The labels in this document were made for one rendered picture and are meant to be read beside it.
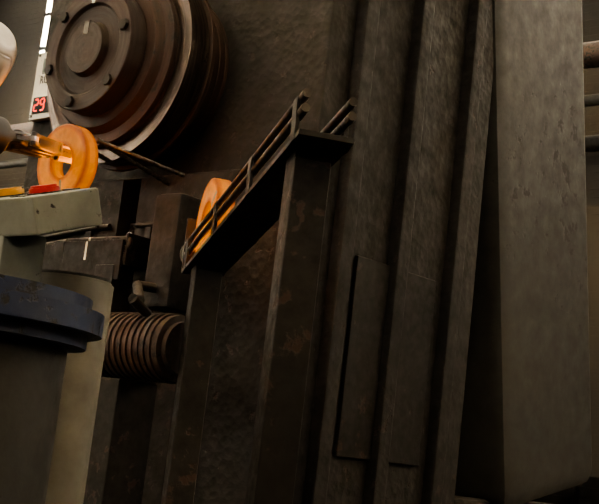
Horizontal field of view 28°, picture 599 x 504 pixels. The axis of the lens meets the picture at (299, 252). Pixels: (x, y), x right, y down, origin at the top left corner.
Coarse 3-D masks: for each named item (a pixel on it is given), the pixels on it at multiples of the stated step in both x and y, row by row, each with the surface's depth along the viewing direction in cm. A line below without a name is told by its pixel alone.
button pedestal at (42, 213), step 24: (48, 192) 156; (72, 192) 156; (96, 192) 159; (0, 216) 156; (24, 216) 152; (48, 216) 153; (72, 216) 156; (96, 216) 159; (0, 240) 156; (24, 240) 158; (0, 264) 155; (24, 264) 158
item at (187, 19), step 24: (192, 0) 260; (192, 24) 254; (192, 48) 253; (192, 72) 255; (48, 96) 281; (168, 96) 254; (192, 96) 257; (168, 120) 256; (120, 144) 261; (144, 144) 259
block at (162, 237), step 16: (160, 208) 247; (176, 208) 244; (192, 208) 246; (160, 224) 246; (176, 224) 243; (160, 240) 245; (176, 240) 243; (160, 256) 244; (176, 256) 243; (160, 272) 243; (176, 272) 242; (160, 288) 242; (176, 288) 242; (160, 304) 242; (176, 304) 242
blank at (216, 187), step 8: (208, 184) 223; (216, 184) 217; (224, 184) 217; (208, 192) 222; (216, 192) 216; (208, 200) 221; (216, 200) 215; (200, 208) 226; (208, 208) 223; (200, 216) 225; (224, 216) 214
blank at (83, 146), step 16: (64, 128) 243; (80, 128) 241; (64, 144) 242; (80, 144) 239; (96, 144) 240; (48, 160) 245; (80, 160) 238; (96, 160) 239; (48, 176) 244; (64, 176) 241; (80, 176) 237
